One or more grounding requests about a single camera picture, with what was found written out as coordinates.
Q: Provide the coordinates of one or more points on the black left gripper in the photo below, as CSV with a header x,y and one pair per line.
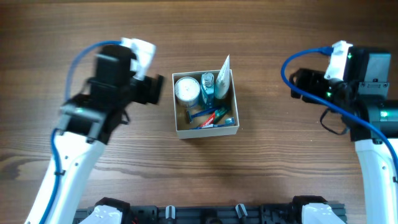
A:
x,y
148,90

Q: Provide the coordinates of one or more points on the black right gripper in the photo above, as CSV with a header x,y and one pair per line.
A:
x,y
311,85

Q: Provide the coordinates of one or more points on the cotton swab jar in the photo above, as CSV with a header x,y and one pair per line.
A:
x,y
187,91

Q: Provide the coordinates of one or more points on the blue disposable razor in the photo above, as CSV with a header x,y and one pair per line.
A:
x,y
191,116

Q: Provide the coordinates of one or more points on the blue mouthwash bottle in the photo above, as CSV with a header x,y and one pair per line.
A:
x,y
207,89

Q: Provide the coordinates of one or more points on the white cream tube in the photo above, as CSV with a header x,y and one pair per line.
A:
x,y
222,81

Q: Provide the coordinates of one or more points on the green red toothpaste tube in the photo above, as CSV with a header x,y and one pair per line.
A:
x,y
215,117

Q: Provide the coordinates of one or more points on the blue toothbrush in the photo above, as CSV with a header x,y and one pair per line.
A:
x,y
227,122

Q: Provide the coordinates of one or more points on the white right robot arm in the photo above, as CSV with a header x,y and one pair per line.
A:
x,y
360,97

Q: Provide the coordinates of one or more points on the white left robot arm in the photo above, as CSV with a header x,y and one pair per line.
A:
x,y
86,123

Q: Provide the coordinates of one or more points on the white cardboard box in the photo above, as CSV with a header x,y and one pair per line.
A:
x,y
185,130

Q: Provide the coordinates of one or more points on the white wrist camera, left arm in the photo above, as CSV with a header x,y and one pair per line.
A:
x,y
144,52

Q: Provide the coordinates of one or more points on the white wrist camera, arm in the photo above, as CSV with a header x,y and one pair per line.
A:
x,y
337,60
144,52

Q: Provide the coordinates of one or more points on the white wrist camera, right arm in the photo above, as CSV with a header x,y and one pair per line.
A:
x,y
337,60

